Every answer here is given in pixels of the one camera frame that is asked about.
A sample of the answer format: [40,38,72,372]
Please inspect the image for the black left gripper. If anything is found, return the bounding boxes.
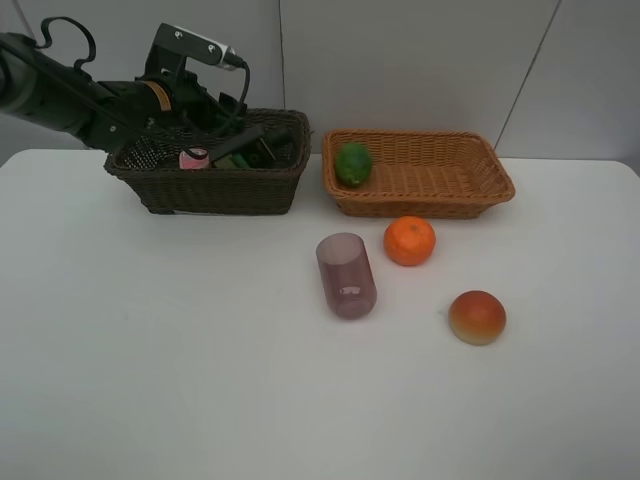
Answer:
[164,70,248,135]

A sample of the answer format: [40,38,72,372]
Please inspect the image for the pink tube bottle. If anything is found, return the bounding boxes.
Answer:
[179,148,210,170]

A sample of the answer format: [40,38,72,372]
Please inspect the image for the black green Mentholatum bottle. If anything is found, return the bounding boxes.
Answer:
[209,125,293,170]

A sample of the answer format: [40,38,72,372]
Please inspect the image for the green lime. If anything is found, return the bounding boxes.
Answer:
[334,142,373,187]

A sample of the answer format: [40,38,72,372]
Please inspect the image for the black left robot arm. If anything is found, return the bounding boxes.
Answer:
[1,23,249,153]

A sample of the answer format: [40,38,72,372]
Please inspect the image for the dark brown wicker basket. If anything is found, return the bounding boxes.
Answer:
[104,109,311,215]

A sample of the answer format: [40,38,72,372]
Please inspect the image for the purple plastic cup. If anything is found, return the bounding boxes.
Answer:
[316,232,377,320]

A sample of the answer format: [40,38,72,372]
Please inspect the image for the orange wicker basket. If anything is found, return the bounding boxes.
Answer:
[322,129,516,219]

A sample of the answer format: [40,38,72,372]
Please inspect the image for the orange mandarin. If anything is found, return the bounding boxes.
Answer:
[383,216,436,267]

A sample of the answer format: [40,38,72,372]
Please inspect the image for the red yellow bun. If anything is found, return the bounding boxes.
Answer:
[448,290,507,346]

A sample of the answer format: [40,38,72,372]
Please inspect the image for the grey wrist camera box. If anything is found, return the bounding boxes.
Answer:
[144,23,247,78]

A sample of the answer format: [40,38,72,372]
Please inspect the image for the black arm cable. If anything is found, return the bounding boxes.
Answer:
[0,16,251,161]

